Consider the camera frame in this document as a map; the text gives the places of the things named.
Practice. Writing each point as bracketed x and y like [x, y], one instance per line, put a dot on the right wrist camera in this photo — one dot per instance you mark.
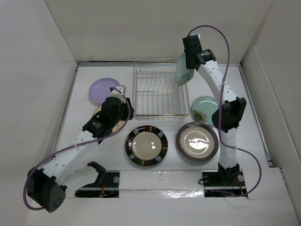
[196, 34]

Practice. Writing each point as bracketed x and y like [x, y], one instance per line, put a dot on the teal round flower plate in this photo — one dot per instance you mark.
[203, 108]

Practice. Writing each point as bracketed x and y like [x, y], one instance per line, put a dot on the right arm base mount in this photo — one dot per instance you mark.
[215, 187]

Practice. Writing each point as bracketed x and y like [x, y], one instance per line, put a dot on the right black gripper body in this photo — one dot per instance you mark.
[187, 63]

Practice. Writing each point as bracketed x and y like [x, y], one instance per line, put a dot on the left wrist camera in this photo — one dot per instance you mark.
[118, 90]

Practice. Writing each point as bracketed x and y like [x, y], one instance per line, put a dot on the black rimmed patterned plate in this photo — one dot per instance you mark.
[146, 145]

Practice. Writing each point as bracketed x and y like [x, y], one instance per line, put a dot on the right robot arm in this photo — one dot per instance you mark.
[230, 111]

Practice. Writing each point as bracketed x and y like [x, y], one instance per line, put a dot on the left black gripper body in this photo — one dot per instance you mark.
[123, 112]

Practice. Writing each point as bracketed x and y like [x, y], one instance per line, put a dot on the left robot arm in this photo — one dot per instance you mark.
[51, 180]

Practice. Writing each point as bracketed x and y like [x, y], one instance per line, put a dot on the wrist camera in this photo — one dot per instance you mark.
[118, 90]
[196, 34]

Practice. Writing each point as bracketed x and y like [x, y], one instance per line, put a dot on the wire dish rack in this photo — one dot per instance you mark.
[156, 95]

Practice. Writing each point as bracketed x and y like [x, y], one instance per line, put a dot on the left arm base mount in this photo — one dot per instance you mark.
[105, 186]

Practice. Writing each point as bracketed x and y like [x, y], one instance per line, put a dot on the purple plate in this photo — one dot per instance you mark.
[100, 89]

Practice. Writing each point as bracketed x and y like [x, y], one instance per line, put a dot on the teal rectangular plate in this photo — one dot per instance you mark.
[183, 75]

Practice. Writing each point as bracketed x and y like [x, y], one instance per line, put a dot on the tan plate under arm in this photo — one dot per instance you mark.
[116, 127]

